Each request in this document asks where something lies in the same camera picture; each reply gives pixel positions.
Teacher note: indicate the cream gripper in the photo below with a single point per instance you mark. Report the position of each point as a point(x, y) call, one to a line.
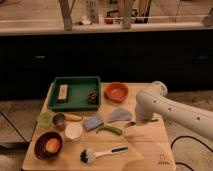
point(132, 131)

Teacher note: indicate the silver metal fork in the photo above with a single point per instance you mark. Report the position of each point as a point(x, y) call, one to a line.
point(130, 124)

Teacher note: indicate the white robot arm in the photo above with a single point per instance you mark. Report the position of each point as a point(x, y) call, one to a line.
point(153, 99)

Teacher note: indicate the white paper cup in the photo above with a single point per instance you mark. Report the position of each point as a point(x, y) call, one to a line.
point(73, 131)

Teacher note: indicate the small metal cup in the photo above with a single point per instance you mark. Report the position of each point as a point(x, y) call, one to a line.
point(59, 121)

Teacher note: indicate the green pepper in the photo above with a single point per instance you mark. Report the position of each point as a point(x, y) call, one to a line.
point(111, 129)

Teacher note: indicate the grey blue cloth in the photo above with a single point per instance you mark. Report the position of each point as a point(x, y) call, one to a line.
point(119, 114)

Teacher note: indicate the blue sponge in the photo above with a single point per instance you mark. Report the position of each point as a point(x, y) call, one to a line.
point(93, 122)

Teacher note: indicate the orange bowl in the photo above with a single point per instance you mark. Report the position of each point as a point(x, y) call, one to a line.
point(116, 91)

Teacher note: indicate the dark pine cone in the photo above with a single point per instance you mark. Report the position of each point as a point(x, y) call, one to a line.
point(92, 97)

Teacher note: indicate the green plastic tray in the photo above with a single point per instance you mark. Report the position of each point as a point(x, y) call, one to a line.
point(79, 87)

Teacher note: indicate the wooden block in tray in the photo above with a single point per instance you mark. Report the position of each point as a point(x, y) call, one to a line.
point(63, 93)

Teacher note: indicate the yellow orange fruit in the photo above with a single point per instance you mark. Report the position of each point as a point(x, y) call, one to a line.
point(53, 145)

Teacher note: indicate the dark red bowl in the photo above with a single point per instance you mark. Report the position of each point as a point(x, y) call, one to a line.
point(39, 148)

